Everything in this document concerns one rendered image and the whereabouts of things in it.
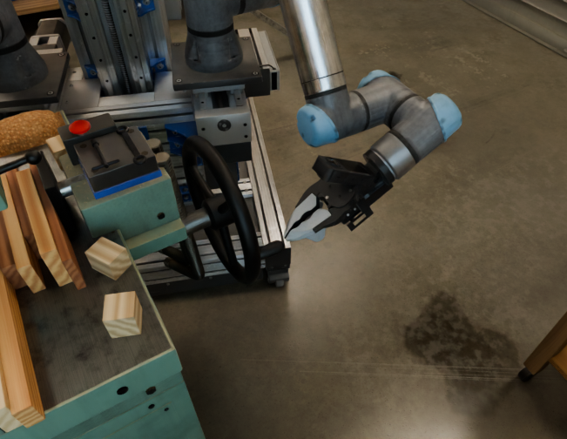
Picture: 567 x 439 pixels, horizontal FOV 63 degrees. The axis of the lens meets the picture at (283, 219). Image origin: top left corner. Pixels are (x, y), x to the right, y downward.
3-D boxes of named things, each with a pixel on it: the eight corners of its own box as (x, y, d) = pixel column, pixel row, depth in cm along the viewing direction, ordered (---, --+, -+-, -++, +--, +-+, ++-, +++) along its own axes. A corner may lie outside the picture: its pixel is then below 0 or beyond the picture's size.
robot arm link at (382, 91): (341, 77, 84) (378, 108, 78) (390, 61, 88) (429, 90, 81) (337, 113, 90) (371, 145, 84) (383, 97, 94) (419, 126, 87)
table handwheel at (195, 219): (192, 97, 81) (202, 198, 105) (77, 133, 74) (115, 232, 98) (275, 219, 68) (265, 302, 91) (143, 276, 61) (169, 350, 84)
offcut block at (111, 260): (91, 268, 65) (84, 252, 63) (109, 252, 67) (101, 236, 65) (116, 280, 64) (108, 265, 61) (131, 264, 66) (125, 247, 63)
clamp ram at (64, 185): (116, 214, 72) (99, 171, 65) (67, 233, 69) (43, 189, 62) (100, 181, 77) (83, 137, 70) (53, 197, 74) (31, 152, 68)
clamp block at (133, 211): (181, 220, 76) (172, 179, 69) (99, 253, 71) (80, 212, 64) (151, 169, 84) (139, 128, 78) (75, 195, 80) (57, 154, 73)
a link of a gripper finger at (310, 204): (295, 249, 85) (334, 217, 84) (281, 236, 80) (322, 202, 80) (287, 238, 87) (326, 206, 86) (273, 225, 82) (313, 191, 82)
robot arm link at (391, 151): (410, 148, 75) (380, 123, 80) (388, 166, 76) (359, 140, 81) (419, 172, 81) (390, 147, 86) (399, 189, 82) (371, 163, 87)
